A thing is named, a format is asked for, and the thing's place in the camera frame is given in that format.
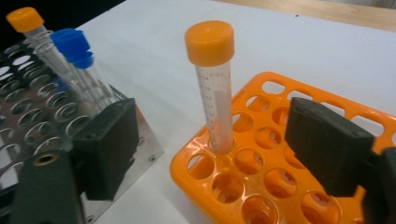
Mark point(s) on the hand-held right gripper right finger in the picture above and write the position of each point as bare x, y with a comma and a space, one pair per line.
330, 146

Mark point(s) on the wooden table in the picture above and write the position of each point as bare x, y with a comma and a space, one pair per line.
342, 14

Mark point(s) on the silver metal tube rack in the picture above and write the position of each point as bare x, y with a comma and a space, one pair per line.
149, 149

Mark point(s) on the blue capped test tube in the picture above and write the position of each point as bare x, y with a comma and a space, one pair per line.
70, 42
84, 62

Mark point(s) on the white board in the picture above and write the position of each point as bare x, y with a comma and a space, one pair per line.
155, 46

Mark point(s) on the orange plastic tube rack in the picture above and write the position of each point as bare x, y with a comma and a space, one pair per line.
183, 168

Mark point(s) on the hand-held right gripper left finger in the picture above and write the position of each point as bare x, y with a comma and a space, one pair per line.
106, 149

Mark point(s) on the orange capped test tube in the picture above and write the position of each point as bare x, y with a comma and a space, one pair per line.
208, 40
25, 19

